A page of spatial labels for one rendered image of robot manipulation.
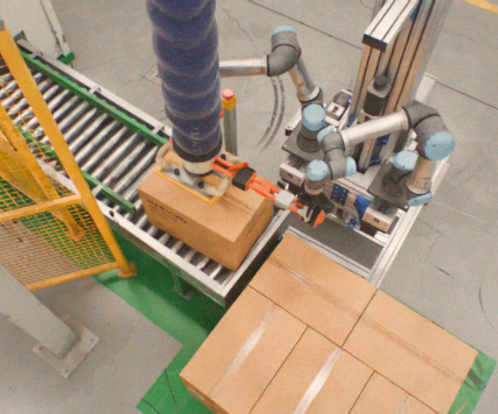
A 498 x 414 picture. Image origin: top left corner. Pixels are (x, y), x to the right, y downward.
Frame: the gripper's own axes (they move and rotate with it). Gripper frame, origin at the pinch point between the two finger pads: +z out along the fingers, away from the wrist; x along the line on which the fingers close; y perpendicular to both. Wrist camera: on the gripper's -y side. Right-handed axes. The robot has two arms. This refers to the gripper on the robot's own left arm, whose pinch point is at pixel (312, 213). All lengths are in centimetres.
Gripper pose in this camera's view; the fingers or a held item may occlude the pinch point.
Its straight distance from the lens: 236.0
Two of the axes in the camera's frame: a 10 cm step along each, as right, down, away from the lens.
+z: -0.1, 4.9, 8.7
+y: -8.4, -4.8, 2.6
